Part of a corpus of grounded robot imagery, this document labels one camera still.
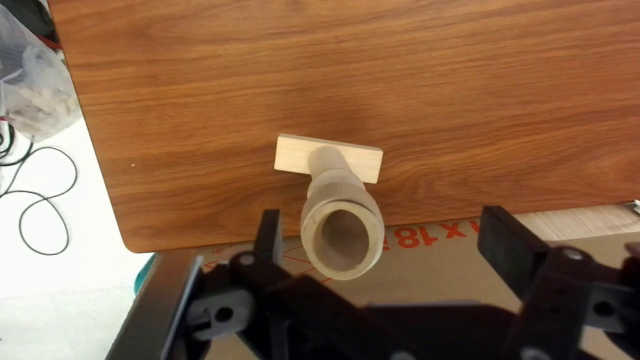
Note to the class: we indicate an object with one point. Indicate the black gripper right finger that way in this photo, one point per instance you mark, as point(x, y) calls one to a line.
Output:
point(510, 240)

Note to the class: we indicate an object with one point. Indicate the rectangular wooden plank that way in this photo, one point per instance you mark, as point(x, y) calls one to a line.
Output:
point(290, 153)

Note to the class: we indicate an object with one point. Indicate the large cardboard sheet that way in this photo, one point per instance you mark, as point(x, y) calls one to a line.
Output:
point(600, 231)

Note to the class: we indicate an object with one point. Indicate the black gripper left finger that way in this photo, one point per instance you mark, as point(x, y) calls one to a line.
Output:
point(271, 236)

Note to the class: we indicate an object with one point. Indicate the clear plastic bag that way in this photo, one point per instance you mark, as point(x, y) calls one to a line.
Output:
point(33, 80)

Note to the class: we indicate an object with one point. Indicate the wooden goblet block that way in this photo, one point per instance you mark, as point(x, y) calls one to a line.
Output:
point(341, 190)

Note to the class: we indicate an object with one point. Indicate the teal round object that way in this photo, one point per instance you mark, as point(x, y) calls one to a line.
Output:
point(145, 273)

